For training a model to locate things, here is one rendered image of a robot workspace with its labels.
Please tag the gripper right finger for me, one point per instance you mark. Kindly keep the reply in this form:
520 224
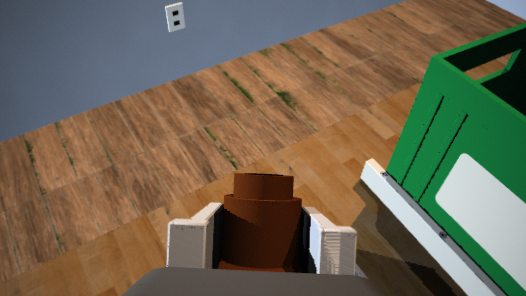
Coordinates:
324 247

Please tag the grey rectangular tray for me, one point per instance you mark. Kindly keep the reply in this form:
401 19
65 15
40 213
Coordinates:
359 272

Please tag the green crate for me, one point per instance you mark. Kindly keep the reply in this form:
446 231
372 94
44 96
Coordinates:
461 155

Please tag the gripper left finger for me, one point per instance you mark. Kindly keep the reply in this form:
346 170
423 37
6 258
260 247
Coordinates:
197 242

